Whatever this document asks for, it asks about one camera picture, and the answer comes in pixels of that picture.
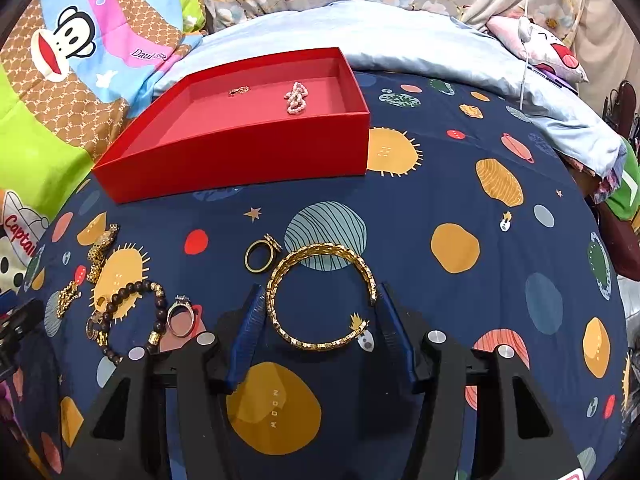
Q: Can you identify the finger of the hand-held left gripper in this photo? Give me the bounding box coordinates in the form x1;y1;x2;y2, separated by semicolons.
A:
0;299;46;383

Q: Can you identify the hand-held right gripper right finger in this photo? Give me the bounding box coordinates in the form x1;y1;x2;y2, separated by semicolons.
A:
377;282;584;480

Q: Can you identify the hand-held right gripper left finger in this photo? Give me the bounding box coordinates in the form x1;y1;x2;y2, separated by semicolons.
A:
62;282;267;480

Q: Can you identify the gold chain bracelet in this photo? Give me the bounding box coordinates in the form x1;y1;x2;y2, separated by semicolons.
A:
55;280;82;319

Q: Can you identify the gold woven bangle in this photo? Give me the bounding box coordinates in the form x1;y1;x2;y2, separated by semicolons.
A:
265;243;377;352

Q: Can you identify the small thin ring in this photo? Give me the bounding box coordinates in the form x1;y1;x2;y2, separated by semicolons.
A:
85;312;107;343

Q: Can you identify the silver ring with stone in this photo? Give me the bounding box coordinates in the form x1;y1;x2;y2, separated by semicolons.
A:
167;296;200;337

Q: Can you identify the dark wooden bead bracelet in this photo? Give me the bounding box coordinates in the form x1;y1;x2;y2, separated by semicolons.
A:
88;280;170;367

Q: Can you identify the gold ring with black band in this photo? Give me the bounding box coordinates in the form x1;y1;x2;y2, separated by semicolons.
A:
244;234;283;274

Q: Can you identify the gold wristwatch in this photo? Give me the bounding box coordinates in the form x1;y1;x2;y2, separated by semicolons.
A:
86;223;121;283

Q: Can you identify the red shallow box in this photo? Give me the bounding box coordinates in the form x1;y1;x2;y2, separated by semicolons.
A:
91;47;371;205

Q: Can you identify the cartoon print white cloth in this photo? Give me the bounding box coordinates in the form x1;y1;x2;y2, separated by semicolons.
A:
0;189;52;297

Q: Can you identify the navy planet print bedsheet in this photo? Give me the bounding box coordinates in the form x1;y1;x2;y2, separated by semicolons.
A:
15;72;636;480

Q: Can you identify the monkey print colourful blanket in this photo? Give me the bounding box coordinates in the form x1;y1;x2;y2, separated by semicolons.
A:
0;0;207;221

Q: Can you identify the green cloth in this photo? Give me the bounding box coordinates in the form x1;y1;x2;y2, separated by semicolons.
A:
606;139;640;233

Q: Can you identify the light blue pillow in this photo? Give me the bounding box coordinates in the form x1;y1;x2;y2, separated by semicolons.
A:
152;0;624;182

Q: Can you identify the purple flat item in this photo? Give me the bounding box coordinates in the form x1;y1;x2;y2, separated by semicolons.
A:
531;64;571;88

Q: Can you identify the dark metal chair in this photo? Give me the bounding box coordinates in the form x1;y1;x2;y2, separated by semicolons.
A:
602;79;640;138

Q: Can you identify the pink cartoon pillow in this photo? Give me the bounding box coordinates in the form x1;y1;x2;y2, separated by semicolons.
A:
486;14;591;84

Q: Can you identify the pink pearl bracelet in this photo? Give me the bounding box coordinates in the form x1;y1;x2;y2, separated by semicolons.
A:
284;81;309;115

